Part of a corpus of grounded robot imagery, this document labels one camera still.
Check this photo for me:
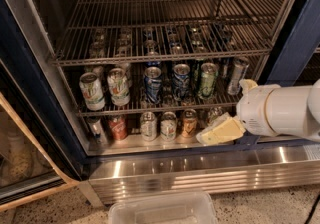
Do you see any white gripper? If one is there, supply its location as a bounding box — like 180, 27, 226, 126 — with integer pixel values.
196, 79, 279, 146

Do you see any green soda can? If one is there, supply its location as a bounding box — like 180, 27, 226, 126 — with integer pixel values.
197, 62, 218, 99

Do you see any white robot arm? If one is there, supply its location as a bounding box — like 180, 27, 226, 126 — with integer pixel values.
196, 79, 320, 146

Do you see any white green can bottom right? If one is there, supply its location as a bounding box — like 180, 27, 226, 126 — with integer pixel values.
207, 107, 224, 125

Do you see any silver can right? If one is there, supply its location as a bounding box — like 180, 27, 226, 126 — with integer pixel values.
227, 57, 249, 96

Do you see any orange brown can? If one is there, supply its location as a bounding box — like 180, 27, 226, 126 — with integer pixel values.
181, 109, 197, 138

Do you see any blue can right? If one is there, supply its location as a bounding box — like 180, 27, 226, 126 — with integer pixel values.
172, 64, 190, 101

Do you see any blue can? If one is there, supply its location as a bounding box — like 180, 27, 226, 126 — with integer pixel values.
172, 64, 190, 101
144, 67, 162, 104

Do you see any silver green can bottom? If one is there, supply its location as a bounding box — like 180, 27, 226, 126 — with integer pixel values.
140, 112, 157, 141

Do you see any blue can left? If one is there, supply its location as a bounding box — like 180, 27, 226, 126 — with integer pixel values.
144, 67, 162, 104

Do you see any red soda can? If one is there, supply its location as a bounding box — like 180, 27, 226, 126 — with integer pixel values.
108, 115, 127, 140

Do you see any stainless steel fridge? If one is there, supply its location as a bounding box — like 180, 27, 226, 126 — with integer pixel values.
1, 0, 319, 205

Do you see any silver can bottom left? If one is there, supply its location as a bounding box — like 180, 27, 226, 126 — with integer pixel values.
87, 117, 108, 144

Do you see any white green can far left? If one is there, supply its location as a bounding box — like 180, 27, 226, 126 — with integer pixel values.
79, 72, 105, 111

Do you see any open glass fridge door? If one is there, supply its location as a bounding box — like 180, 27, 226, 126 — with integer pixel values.
0, 61, 81, 213

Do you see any clear plastic bin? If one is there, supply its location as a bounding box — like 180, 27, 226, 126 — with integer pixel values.
108, 191, 218, 224

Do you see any middle wire shelf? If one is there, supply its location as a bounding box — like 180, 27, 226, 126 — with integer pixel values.
63, 55, 264, 118

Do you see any wire shelf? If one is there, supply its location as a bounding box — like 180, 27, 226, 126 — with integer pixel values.
63, 55, 264, 118
53, 0, 284, 66

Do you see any black cable on floor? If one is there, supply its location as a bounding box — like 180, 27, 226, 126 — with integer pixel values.
303, 193, 320, 224

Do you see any upper wire shelf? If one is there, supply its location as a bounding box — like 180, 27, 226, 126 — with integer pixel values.
53, 0, 284, 66

